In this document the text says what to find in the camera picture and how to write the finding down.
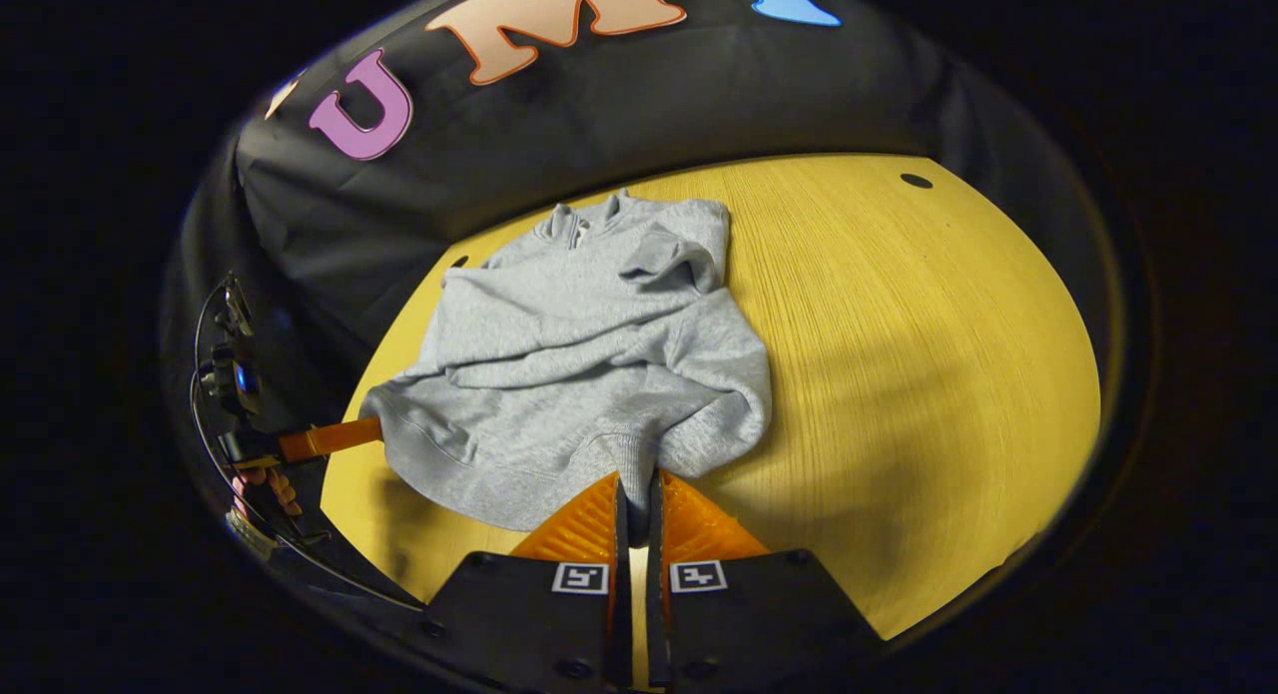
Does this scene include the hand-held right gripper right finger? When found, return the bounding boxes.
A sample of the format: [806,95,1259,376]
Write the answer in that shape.
[647,467,885,690]

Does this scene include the black backdrop cloth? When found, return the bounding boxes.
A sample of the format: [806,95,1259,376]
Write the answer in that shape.
[160,0,1119,615]

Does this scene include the grey sweatshirt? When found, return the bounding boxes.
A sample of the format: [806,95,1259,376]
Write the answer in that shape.
[359,188,773,532]

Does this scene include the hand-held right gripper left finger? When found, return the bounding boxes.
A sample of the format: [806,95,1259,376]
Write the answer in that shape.
[424,471,632,690]

